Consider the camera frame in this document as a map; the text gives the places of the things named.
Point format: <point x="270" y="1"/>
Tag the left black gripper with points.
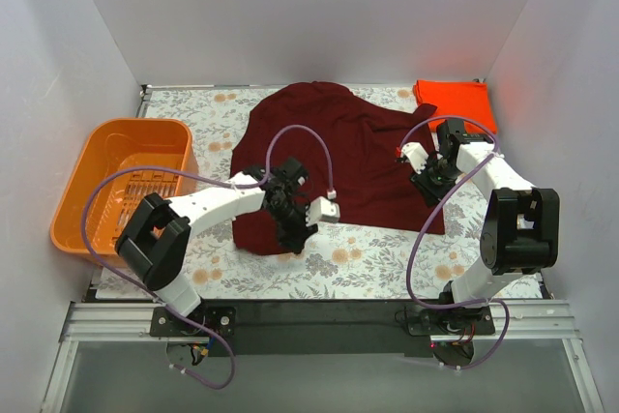
<point x="292" y="227"/>

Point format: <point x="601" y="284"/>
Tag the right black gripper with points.
<point x="427" y="186"/>

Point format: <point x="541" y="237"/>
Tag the maroon t shirt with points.
<point x="343" y="140"/>

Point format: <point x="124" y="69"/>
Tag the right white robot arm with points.
<point x="521" y="228"/>

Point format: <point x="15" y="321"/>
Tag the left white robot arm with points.
<point x="155" y="239"/>

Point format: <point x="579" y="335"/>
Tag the floral table mat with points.
<point x="342" y="261"/>

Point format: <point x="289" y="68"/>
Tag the folded orange t shirt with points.
<point x="469" y="99"/>

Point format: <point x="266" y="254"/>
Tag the orange plastic basket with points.
<point x="115" y="145"/>

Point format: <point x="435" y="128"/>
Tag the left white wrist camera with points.
<point x="322" y="209"/>

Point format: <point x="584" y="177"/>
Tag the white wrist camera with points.
<point x="415" y="154"/>
<point x="322" y="209"/>

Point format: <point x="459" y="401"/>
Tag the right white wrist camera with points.
<point x="415" y="154"/>

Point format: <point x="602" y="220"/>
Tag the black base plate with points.
<point x="308" y="327"/>

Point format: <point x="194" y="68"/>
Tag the aluminium frame rail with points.
<point x="125" y="321"/>

